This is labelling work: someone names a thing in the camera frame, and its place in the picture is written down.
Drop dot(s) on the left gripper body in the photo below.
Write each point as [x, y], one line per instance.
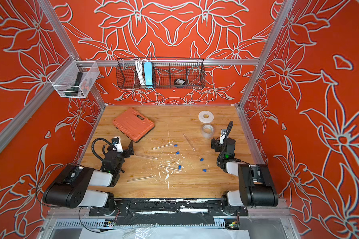
[126, 151]

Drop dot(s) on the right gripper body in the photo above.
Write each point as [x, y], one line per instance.
[217, 143]

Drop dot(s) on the clear test tube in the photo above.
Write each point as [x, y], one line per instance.
[189, 142]
[170, 168]
[146, 156]
[140, 179]
[163, 146]

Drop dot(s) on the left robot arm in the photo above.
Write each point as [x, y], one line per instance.
[70, 189]

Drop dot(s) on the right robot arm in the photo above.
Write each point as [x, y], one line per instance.
[256, 187]

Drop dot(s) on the clear packing tape roll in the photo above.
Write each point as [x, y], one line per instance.
[207, 131]

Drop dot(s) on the orange plastic tool case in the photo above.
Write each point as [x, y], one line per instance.
[133, 124]

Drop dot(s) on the white foam tape roll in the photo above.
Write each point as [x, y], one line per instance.
[206, 116]

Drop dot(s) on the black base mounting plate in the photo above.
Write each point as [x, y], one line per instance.
[171, 212]

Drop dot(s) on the dark green tool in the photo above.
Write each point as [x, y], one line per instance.
[73, 91]

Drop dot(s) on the light blue box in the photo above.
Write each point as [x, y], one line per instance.
[148, 71]

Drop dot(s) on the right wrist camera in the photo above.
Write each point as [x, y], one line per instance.
[222, 136]

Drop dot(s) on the black wire basket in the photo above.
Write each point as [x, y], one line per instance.
[130, 72]

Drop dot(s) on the clear acrylic wall box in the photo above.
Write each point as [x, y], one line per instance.
[65, 75]

